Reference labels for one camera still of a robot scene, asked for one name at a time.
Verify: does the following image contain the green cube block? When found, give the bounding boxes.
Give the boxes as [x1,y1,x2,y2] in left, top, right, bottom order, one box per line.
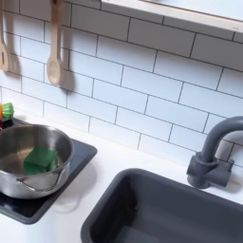
[22,144,60,176]

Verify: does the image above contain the dark grey tap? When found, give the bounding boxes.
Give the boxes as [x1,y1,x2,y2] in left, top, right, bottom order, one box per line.
[185,115,243,191]

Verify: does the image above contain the black stove top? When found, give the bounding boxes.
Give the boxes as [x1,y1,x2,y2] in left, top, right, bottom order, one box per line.
[0,118,99,226]

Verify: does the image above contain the wooden spoon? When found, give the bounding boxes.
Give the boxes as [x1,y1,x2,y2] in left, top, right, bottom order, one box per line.
[46,0,65,86]

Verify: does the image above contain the green orange toy vegetable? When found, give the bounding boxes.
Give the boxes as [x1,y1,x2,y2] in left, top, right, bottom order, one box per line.
[0,101,15,122]

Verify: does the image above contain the white wooden shelf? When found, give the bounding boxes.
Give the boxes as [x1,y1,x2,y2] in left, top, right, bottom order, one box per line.
[101,0,243,42]

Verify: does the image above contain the steel pot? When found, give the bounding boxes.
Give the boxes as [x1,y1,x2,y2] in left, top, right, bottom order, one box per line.
[0,123,76,200]

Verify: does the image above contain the dark grey sink basin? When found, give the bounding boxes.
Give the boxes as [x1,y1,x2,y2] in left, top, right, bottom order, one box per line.
[80,167,243,243]

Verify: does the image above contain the slotted wooden spatula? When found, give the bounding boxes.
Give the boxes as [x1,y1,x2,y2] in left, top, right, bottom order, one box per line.
[0,0,10,72]

